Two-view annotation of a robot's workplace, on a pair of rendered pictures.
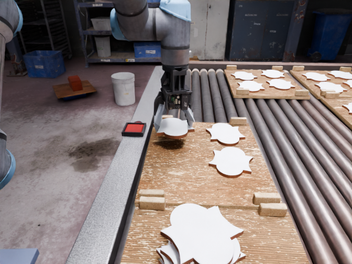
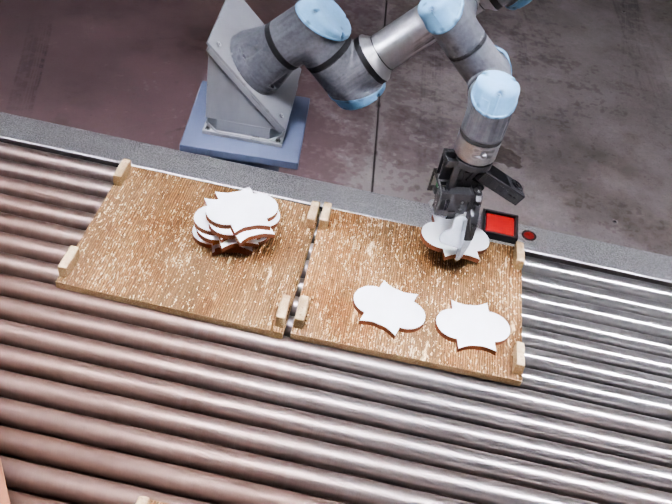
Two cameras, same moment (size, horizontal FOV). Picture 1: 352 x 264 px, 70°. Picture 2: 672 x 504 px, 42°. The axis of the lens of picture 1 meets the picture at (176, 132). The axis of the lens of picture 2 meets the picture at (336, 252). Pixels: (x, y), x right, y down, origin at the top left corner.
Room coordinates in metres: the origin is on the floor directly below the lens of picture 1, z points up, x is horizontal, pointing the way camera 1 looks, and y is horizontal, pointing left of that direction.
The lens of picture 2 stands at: (0.45, -1.27, 2.09)
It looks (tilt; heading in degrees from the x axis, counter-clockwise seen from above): 43 degrees down; 89
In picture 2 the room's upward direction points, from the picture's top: 11 degrees clockwise
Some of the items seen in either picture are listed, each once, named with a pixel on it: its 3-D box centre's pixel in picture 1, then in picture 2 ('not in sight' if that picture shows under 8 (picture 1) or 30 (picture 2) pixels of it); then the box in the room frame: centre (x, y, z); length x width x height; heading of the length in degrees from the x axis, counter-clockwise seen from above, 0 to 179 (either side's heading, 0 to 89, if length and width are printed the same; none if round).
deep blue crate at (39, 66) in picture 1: (45, 64); not in sight; (4.38, 2.26, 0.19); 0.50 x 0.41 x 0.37; 85
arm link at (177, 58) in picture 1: (176, 56); (477, 146); (0.68, 0.00, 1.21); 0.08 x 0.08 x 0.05
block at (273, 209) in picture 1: (272, 209); (283, 310); (0.40, -0.21, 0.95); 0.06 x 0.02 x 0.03; 86
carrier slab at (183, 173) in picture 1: (204, 155); (414, 290); (0.63, -0.08, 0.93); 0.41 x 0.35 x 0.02; 178
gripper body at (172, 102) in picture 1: (175, 86); (460, 180); (0.67, 0.00, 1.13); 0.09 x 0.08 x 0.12; 13
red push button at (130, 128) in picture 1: (134, 129); (499, 226); (0.80, 0.15, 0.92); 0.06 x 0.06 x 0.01; 87
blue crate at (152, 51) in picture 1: (150, 49); not in sight; (5.20, 0.52, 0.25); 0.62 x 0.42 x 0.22; 99
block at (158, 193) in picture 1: (151, 195); (325, 215); (0.44, 0.06, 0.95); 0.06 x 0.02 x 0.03; 88
